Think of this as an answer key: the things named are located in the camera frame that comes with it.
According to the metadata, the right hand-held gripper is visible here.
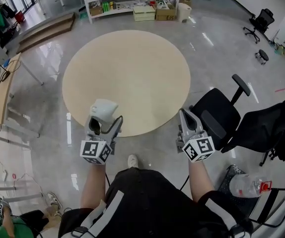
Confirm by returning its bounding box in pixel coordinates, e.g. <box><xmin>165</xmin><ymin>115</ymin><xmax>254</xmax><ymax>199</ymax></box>
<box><xmin>176</xmin><ymin>108</ymin><xmax>216</xmax><ymax>164</ymax></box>

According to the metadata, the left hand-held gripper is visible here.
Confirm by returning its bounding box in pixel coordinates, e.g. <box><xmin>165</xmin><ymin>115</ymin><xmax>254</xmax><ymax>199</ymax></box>
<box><xmin>79</xmin><ymin>115</ymin><xmax>124</xmax><ymax>166</ymax></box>

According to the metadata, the person's right forearm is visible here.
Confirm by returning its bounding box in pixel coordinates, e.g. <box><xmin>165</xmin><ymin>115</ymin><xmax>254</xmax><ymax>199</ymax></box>
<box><xmin>188</xmin><ymin>160</ymin><xmax>215</xmax><ymax>203</ymax></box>

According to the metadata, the person's left forearm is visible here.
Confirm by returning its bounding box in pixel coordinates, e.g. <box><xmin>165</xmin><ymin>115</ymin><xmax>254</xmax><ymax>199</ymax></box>
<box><xmin>79</xmin><ymin>163</ymin><xmax>107</xmax><ymax>209</ymax></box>

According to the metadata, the black office chair with headrest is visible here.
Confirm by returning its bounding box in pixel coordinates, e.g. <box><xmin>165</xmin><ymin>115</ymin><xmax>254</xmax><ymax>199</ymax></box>
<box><xmin>189</xmin><ymin>73</ymin><xmax>285</xmax><ymax>167</ymax></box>

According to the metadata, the person's white left shoe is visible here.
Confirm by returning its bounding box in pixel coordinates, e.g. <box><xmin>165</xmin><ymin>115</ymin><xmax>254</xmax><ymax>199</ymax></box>
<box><xmin>127</xmin><ymin>154</ymin><xmax>139</xmax><ymax>170</ymax></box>

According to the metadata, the round wooden table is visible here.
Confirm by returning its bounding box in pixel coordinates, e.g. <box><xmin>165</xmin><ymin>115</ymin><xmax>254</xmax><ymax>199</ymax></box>
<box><xmin>62</xmin><ymin>29</ymin><xmax>191</xmax><ymax>137</ymax></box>

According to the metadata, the large clear water bottle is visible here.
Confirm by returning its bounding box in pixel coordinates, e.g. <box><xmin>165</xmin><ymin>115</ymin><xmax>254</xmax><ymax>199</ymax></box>
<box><xmin>229</xmin><ymin>173</ymin><xmax>273</xmax><ymax>198</ymax></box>

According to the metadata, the black platform trolley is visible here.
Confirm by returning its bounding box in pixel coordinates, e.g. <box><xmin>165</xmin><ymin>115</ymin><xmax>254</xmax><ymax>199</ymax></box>
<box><xmin>217</xmin><ymin>164</ymin><xmax>285</xmax><ymax>229</ymax></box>

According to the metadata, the person's black clothing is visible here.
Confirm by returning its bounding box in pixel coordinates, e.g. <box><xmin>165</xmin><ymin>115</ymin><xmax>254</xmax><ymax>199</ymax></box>
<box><xmin>58</xmin><ymin>167</ymin><xmax>254</xmax><ymax>238</ymax></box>

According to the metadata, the small black rolling stool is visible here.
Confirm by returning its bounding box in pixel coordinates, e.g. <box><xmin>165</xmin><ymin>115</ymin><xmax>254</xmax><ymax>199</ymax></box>
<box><xmin>255</xmin><ymin>49</ymin><xmax>270</xmax><ymax>65</ymax></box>

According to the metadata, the wooden step platform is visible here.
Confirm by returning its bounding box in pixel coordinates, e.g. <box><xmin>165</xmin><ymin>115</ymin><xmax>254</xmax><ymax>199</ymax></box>
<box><xmin>16</xmin><ymin>11</ymin><xmax>76</xmax><ymax>55</ymax></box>

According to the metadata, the white waste bin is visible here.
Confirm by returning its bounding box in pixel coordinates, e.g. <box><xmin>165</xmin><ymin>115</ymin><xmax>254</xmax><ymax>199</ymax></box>
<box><xmin>177</xmin><ymin>2</ymin><xmax>193</xmax><ymax>23</ymax></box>

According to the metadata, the large printed cardboard box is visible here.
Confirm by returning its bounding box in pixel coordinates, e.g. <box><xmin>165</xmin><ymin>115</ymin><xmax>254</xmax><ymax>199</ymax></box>
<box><xmin>155</xmin><ymin>3</ymin><xmax>178</xmax><ymax>21</ymax></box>

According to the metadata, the stack of beige crates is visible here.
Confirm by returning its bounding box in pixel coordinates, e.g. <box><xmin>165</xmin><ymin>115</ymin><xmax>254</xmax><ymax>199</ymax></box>
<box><xmin>133</xmin><ymin>5</ymin><xmax>156</xmax><ymax>22</ymax></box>

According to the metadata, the black mesh office chair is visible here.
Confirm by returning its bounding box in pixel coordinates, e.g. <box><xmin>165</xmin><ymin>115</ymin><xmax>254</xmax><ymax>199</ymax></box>
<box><xmin>243</xmin><ymin>8</ymin><xmax>275</xmax><ymax>45</ymax></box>

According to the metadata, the red bucket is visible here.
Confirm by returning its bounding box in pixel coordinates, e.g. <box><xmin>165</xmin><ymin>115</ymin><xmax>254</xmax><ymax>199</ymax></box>
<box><xmin>14</xmin><ymin>10</ymin><xmax>26</xmax><ymax>24</ymax></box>

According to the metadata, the white metal table frame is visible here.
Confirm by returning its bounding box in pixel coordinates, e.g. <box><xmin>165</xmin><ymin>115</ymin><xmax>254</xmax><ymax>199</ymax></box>
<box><xmin>0</xmin><ymin>184</ymin><xmax>45</xmax><ymax>203</ymax></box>

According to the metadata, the black coiled cable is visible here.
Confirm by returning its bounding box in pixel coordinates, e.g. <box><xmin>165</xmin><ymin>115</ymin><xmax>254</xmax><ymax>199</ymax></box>
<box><xmin>0</xmin><ymin>59</ymin><xmax>21</xmax><ymax>84</ymax></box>

